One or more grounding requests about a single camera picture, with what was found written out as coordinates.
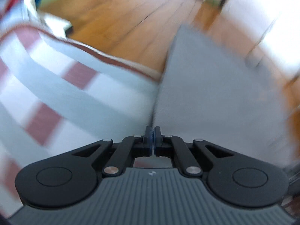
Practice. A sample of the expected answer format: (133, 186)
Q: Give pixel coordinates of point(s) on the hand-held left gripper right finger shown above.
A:
(156, 143)

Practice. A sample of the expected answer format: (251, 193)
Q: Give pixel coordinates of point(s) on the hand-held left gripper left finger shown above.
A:
(149, 143)

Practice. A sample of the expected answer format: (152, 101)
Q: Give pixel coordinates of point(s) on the grey knit garment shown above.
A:
(211, 86)

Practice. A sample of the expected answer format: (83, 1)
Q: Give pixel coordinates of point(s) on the checkered red and white mat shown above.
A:
(70, 98)

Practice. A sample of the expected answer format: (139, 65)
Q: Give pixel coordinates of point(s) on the white panel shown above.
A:
(269, 16)

